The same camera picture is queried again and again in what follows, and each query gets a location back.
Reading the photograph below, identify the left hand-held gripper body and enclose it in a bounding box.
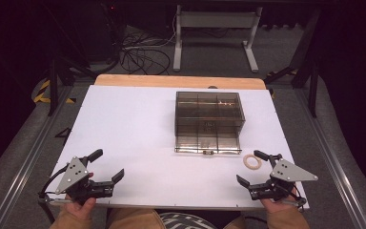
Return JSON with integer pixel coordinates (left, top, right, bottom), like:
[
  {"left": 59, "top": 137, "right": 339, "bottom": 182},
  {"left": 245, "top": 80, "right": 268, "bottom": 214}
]
[{"left": 55, "top": 155, "right": 115, "bottom": 205}]

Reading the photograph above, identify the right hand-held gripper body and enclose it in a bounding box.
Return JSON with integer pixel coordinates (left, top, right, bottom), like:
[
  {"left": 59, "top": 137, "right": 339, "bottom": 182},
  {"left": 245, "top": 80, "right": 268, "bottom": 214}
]
[{"left": 249, "top": 153, "right": 319, "bottom": 201}]

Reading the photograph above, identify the wooden ring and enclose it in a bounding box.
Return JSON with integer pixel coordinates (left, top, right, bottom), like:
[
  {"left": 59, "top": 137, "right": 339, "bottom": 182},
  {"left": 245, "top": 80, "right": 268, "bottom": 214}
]
[{"left": 242, "top": 154, "right": 263, "bottom": 170}]

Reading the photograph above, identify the transparent grey drawer box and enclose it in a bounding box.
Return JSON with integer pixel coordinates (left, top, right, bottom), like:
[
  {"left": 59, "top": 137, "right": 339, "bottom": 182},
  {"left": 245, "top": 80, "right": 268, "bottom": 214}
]
[{"left": 173, "top": 91, "right": 247, "bottom": 156}]

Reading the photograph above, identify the person's right hand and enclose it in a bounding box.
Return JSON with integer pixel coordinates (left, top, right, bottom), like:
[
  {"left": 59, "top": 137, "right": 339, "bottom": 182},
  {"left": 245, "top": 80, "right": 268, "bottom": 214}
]
[{"left": 260, "top": 198, "right": 300, "bottom": 215}]

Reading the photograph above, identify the person's left hand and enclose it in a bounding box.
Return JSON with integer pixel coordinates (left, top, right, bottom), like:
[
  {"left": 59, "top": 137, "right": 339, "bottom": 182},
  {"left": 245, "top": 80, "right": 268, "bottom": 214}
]
[{"left": 64, "top": 194, "right": 97, "bottom": 220}]

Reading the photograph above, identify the black clamp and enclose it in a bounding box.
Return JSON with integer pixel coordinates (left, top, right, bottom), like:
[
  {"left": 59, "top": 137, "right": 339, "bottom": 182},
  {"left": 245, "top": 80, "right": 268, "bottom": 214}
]
[{"left": 54, "top": 126, "right": 73, "bottom": 146}]

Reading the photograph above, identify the white board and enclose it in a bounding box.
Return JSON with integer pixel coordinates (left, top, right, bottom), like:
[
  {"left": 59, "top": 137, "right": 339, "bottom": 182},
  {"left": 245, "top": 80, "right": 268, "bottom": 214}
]
[{"left": 48, "top": 84, "right": 310, "bottom": 212}]

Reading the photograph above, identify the black and white striped cloth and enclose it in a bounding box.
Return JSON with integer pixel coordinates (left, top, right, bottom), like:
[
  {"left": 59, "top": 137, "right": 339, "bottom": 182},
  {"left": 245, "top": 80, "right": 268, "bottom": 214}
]
[{"left": 158, "top": 212, "right": 217, "bottom": 229}]

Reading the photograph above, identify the black metal stand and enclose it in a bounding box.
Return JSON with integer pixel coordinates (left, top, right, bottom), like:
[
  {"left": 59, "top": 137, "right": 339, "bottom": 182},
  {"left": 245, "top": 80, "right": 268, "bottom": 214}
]
[
  {"left": 262, "top": 9, "right": 319, "bottom": 119},
  {"left": 47, "top": 56, "right": 97, "bottom": 117}
]

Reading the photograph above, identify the yellow and black hazard tape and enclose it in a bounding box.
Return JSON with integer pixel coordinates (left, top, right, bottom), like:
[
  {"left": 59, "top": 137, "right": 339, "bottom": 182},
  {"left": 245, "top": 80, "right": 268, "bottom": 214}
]
[{"left": 32, "top": 79, "right": 77, "bottom": 105}]

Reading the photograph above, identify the white metal stand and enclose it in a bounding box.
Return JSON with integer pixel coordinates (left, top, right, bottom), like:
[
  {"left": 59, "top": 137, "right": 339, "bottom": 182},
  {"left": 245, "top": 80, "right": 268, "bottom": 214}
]
[{"left": 172, "top": 4, "right": 264, "bottom": 73}]

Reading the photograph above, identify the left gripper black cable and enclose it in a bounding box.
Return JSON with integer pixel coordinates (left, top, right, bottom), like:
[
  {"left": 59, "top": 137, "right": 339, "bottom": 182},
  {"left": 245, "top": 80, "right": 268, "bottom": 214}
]
[{"left": 37, "top": 165, "right": 71, "bottom": 205}]

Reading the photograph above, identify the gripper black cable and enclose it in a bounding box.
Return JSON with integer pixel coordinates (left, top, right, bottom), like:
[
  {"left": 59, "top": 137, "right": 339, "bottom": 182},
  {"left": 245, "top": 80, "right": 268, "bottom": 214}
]
[
  {"left": 290, "top": 183, "right": 308, "bottom": 213},
  {"left": 37, "top": 165, "right": 71, "bottom": 205}
]

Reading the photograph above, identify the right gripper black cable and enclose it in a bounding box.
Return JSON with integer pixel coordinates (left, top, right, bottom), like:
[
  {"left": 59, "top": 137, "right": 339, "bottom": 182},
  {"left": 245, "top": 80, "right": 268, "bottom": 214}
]
[{"left": 290, "top": 183, "right": 308, "bottom": 213}]

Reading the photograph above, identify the aluminium rail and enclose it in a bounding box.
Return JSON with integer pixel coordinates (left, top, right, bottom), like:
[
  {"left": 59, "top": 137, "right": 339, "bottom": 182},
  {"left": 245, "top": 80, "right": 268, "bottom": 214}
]
[
  {"left": 293, "top": 89, "right": 366, "bottom": 229},
  {"left": 0, "top": 85, "right": 74, "bottom": 229}
]

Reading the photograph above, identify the tangle of black cables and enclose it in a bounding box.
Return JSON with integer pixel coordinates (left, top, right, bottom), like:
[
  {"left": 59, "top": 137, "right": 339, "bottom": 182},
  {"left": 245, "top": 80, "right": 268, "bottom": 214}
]
[{"left": 119, "top": 18, "right": 176, "bottom": 76}]

